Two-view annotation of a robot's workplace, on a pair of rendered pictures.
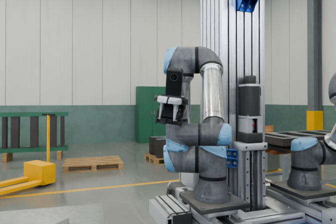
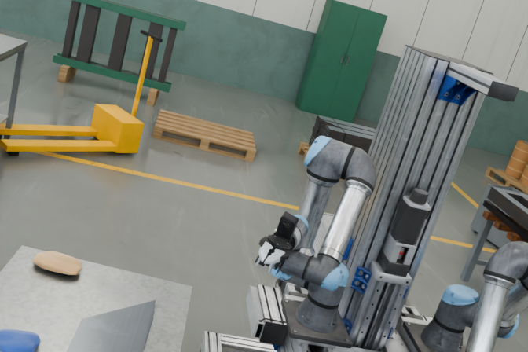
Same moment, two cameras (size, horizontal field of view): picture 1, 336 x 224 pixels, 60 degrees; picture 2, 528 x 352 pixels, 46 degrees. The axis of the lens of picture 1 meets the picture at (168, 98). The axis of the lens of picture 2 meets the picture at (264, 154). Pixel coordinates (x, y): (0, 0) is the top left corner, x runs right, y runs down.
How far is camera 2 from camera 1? 1.07 m
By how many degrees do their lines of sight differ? 18
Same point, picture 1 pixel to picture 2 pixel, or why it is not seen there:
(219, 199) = (319, 328)
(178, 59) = (323, 159)
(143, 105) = (330, 42)
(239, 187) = (357, 316)
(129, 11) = not seen: outside the picture
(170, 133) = not seen: hidden behind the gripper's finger
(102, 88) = not seen: outside the picture
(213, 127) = (321, 268)
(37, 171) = (114, 128)
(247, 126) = (391, 254)
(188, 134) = (293, 266)
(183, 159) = not seen: hidden behind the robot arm
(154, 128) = (337, 91)
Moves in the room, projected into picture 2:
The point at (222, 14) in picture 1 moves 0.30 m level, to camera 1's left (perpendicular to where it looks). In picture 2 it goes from (413, 100) to (331, 73)
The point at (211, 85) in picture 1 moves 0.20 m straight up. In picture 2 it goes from (345, 213) to (365, 154)
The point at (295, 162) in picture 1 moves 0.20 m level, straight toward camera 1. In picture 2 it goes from (438, 313) to (419, 331)
